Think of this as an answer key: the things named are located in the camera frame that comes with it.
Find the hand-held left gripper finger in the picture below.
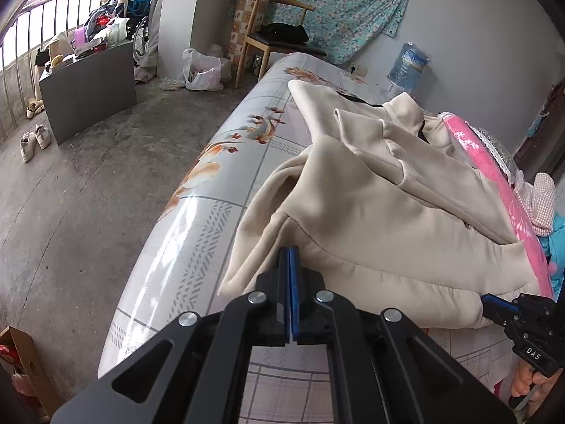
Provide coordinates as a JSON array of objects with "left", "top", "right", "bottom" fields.
[
  {"left": 50, "top": 247, "right": 292, "bottom": 424},
  {"left": 291, "top": 247, "right": 519, "bottom": 424}
]

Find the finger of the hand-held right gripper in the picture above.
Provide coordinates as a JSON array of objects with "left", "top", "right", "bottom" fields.
[
  {"left": 481, "top": 294, "right": 515, "bottom": 309},
  {"left": 483, "top": 305, "right": 515, "bottom": 329}
]

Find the cream zip jacket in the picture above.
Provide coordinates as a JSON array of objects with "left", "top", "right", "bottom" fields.
[{"left": 218, "top": 79, "right": 543, "bottom": 330}]

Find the person's right hand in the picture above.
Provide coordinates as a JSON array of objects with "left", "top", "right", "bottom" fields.
[{"left": 510, "top": 361, "right": 559, "bottom": 408}]

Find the blue cartoon blanket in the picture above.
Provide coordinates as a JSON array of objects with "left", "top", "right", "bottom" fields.
[{"left": 541, "top": 214, "right": 565, "bottom": 292}]

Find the pink floral blanket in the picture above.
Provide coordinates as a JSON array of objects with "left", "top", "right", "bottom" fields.
[{"left": 441, "top": 112, "right": 565, "bottom": 301}]

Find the pink checked cloth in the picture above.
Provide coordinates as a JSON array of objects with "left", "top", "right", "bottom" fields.
[{"left": 514, "top": 172, "right": 557, "bottom": 235}]

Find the bed with floral sheet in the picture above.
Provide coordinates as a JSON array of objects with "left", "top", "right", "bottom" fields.
[{"left": 97, "top": 52, "right": 557, "bottom": 424}]

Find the lace-edged pillow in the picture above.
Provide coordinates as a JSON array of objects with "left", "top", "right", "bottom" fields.
[{"left": 468, "top": 124, "right": 524, "bottom": 184}]

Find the brown wooden door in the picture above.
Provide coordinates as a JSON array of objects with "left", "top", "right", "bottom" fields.
[{"left": 514, "top": 84, "right": 565, "bottom": 174}]

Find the white water dispenser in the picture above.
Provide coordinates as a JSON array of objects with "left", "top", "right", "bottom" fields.
[{"left": 382, "top": 80, "right": 416, "bottom": 99}]

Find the blue water bottle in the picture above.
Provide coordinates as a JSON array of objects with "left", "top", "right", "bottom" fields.
[{"left": 387, "top": 42, "right": 430, "bottom": 95}]

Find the wooden chair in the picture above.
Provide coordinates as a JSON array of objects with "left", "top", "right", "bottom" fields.
[{"left": 234, "top": 0, "right": 327, "bottom": 88}]

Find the open cardboard box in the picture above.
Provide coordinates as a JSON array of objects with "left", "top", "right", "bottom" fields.
[{"left": 0, "top": 327, "right": 63, "bottom": 421}]

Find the patterned cardboard box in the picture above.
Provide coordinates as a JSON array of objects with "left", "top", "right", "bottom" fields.
[{"left": 227, "top": 0, "right": 259, "bottom": 69}]

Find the grey cabinet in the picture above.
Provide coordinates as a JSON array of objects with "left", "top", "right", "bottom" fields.
[{"left": 39, "top": 39, "right": 137, "bottom": 146}]

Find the white sneaker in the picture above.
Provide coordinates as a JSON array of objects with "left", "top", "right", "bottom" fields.
[
  {"left": 20, "top": 131, "right": 37, "bottom": 163},
  {"left": 34, "top": 124, "right": 53, "bottom": 150}
]

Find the wheelchair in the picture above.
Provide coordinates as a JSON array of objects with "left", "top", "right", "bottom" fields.
[{"left": 130, "top": 0, "right": 165, "bottom": 59}]

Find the pile of clutter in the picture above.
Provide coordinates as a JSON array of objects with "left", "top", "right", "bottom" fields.
[{"left": 35, "top": 0, "right": 153, "bottom": 69}]

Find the metal railing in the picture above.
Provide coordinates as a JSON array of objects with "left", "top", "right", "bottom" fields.
[{"left": 0, "top": 0, "right": 107, "bottom": 142}]

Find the teal floral wall cloth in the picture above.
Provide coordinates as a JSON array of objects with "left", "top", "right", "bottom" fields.
[{"left": 238, "top": 0, "right": 416, "bottom": 67}]

